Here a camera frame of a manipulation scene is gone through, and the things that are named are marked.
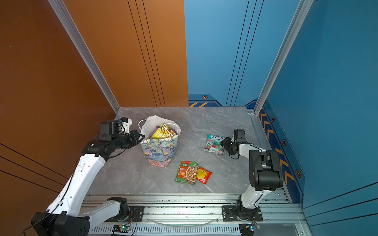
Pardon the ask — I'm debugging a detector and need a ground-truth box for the yellow green snack packet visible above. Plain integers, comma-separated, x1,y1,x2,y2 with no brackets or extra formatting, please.
152,124,177,139

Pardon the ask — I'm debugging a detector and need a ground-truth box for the aluminium rail frame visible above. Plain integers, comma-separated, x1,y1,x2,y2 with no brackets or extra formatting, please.
58,193,314,236

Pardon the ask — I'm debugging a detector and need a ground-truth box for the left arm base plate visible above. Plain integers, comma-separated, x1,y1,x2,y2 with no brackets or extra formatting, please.
105,206,145,223

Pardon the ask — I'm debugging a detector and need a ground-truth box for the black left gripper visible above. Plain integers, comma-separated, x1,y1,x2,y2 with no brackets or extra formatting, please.
113,130,146,151

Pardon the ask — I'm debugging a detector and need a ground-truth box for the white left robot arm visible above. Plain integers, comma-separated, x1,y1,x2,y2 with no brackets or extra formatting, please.
31,130,145,236

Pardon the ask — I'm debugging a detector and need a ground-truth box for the aluminium corner post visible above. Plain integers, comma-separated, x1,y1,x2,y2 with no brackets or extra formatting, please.
48,0,120,114
254,0,314,115

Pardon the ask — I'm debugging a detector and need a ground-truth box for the right circuit board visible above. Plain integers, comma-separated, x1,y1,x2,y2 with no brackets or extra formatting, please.
239,224,261,236

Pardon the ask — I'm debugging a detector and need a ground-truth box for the floral paper gift bag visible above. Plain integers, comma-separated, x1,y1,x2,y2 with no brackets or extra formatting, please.
138,116,181,168

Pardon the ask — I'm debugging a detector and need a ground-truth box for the right aluminium corner post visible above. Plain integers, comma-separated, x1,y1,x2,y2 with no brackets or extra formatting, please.
254,0,314,115

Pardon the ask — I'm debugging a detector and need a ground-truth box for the left aluminium corner post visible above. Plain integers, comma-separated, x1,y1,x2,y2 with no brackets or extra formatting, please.
48,0,120,114

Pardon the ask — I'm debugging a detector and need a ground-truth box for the red snack packet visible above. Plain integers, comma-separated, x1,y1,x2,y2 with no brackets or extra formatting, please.
196,167,212,184

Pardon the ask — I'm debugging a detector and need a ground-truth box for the left green circuit board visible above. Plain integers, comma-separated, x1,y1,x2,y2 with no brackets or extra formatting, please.
112,224,132,234

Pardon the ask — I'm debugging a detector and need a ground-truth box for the green noodle snack packet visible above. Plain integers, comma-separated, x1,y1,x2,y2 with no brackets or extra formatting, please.
175,161,200,184

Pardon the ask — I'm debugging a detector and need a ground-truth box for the teal Fox's cherry candy bag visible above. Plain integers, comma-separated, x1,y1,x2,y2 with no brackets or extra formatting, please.
204,134,225,155

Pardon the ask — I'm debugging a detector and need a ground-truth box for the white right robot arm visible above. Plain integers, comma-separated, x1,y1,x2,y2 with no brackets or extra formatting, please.
220,130,284,222

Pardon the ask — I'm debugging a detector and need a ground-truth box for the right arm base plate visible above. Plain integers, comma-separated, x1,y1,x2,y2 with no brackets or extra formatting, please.
221,205,263,222

